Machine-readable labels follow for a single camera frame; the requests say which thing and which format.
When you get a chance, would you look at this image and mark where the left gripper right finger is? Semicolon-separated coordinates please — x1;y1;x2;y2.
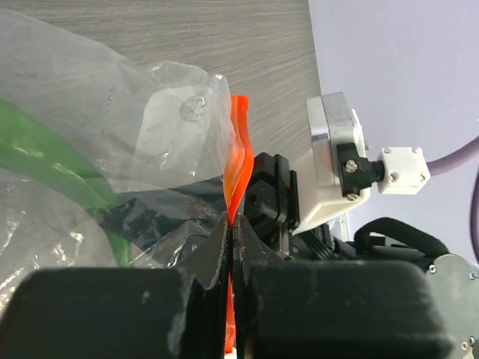
232;217;454;358

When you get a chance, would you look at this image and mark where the clear orange zip top bag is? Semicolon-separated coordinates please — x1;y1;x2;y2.
1;9;253;358

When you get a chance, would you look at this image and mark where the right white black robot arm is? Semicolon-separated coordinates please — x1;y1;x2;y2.
124;153;478;358

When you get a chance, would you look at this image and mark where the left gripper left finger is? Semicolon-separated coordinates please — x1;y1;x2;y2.
1;218;229;358

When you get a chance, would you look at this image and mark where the dark green fake chili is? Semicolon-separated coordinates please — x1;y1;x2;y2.
0;96;132;267

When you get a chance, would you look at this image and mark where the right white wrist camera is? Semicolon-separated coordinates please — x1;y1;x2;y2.
291;92;370;235

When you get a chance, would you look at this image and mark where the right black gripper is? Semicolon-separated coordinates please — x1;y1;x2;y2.
123;151;360;267

